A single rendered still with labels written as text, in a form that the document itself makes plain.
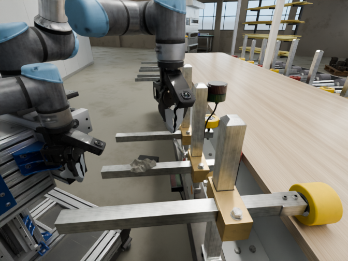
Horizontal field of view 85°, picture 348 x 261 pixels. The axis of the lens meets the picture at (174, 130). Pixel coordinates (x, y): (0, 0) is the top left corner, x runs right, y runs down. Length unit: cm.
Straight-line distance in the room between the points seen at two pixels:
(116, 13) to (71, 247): 117
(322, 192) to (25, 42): 88
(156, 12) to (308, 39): 1148
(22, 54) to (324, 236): 91
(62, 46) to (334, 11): 1165
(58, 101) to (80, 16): 21
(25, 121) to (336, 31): 1190
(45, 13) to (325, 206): 91
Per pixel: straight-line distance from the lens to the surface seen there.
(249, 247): 77
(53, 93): 54
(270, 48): 214
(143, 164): 62
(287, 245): 66
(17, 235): 113
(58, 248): 136
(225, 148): 34
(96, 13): 44
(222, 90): 56
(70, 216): 42
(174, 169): 63
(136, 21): 53
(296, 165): 67
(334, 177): 68
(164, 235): 149
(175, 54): 50
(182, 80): 50
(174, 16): 49
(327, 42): 1201
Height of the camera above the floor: 126
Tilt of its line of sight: 29 degrees down
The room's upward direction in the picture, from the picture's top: straight up
